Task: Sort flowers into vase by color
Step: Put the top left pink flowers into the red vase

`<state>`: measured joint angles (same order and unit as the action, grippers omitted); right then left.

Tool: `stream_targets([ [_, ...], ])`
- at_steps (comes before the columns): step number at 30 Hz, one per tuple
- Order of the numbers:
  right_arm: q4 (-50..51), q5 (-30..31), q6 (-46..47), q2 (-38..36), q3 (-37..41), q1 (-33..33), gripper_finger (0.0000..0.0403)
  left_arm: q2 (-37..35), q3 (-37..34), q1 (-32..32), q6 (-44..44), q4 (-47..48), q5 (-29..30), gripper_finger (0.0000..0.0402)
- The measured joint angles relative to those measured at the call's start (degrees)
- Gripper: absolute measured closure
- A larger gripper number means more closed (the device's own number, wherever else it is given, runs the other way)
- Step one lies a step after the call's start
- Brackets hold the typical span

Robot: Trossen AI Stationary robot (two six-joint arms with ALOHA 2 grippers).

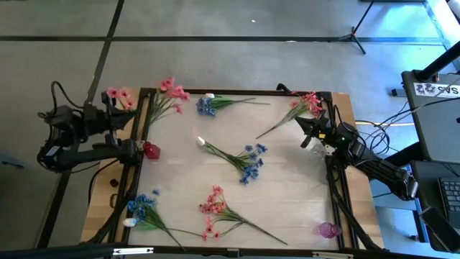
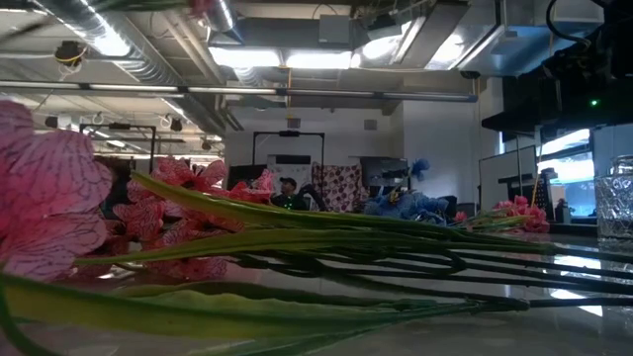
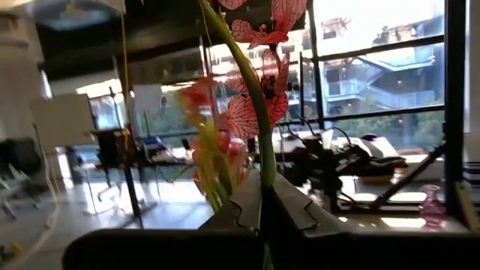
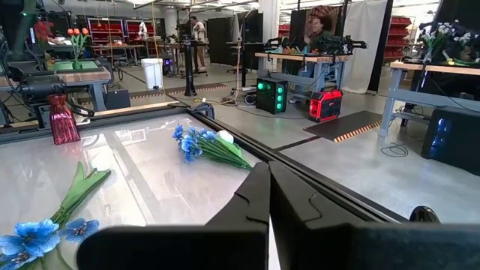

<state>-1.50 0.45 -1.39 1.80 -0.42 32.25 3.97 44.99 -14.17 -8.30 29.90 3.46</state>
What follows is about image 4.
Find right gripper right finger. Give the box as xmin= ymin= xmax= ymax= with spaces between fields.
xmin=268 ymin=160 xmax=480 ymax=270

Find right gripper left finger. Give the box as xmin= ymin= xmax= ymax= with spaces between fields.
xmin=76 ymin=161 xmax=271 ymax=270

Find blue artificial flower bunch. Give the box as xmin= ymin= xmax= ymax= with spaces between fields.
xmin=0 ymin=218 xmax=101 ymax=270
xmin=171 ymin=123 xmax=254 ymax=172

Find red ribbed glass vase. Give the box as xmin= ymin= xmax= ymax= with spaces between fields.
xmin=46 ymin=93 xmax=82 ymax=146

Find orange tulips green vase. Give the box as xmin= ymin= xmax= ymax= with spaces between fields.
xmin=67 ymin=26 xmax=91 ymax=71

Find black mat yellow stripes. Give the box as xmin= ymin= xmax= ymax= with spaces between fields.
xmin=303 ymin=110 xmax=383 ymax=143

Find red black power station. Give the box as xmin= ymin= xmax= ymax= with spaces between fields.
xmin=308 ymin=88 xmax=344 ymax=124

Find green-lit black computer tower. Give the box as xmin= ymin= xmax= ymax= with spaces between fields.
xmin=256 ymin=76 xmax=289 ymax=115

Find blue-lit black computer tower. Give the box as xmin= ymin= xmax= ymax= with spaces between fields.
xmin=420 ymin=106 xmax=480 ymax=176

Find white trash bin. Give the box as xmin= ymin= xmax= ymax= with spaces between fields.
xmin=140 ymin=58 xmax=165 ymax=90

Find wooden top grey workbench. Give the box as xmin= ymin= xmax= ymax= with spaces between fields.
xmin=0 ymin=67 xmax=113 ymax=113
xmin=254 ymin=51 xmax=352 ymax=95
xmin=378 ymin=61 xmax=480 ymax=138

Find black background robot arms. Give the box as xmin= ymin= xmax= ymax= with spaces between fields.
xmin=310 ymin=35 xmax=368 ymax=56

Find white curtain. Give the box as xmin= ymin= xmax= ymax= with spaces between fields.
xmin=343 ymin=0 xmax=389 ymax=95

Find person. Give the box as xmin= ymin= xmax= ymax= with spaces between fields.
xmin=295 ymin=14 xmax=338 ymax=98
xmin=189 ymin=15 xmax=208 ymax=72

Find red bin shelf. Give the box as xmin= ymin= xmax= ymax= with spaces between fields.
xmin=124 ymin=19 xmax=157 ymax=46
xmin=86 ymin=17 xmax=125 ymax=46
xmin=384 ymin=15 xmax=413 ymax=63

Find white flower bouquet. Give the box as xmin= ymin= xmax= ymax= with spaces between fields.
xmin=418 ymin=20 xmax=457 ymax=63

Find green tray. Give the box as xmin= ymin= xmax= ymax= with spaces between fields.
xmin=52 ymin=59 xmax=102 ymax=73

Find black frame hook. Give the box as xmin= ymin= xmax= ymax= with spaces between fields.
xmin=408 ymin=205 xmax=442 ymax=225
xmin=189 ymin=103 xmax=216 ymax=121

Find black aluminium table frame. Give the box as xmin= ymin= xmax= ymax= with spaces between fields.
xmin=0 ymin=104 xmax=410 ymax=224

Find black floor cable coil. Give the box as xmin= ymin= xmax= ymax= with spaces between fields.
xmin=380 ymin=142 xmax=410 ymax=158

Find black yellow striped cable ramp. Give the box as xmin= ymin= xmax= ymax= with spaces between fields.
xmin=129 ymin=82 xmax=230 ymax=101

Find black stand post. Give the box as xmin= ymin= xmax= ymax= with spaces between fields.
xmin=181 ymin=35 xmax=198 ymax=98

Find black rig frame post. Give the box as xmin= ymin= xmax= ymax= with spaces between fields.
xmin=10 ymin=0 xmax=42 ymax=61

